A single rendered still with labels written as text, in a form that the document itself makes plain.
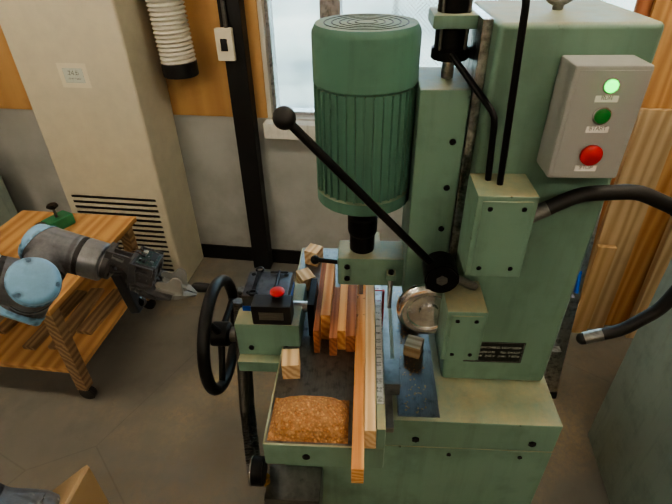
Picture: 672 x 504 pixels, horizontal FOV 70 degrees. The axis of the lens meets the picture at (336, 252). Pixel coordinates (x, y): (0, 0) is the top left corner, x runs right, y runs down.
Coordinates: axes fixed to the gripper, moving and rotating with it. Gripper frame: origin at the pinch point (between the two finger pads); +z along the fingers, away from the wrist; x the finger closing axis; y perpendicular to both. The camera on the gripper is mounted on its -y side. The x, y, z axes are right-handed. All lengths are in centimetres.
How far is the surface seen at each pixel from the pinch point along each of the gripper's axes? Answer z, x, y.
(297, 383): 27.1, -23.9, 8.5
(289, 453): 28.0, -37.1, 6.2
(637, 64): 51, -19, 79
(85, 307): -56, 73, -96
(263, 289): 15.5, -7.7, 14.9
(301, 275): 23.4, 5.6, 11.1
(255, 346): 17.6, -14.2, 4.7
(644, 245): 168, 94, 14
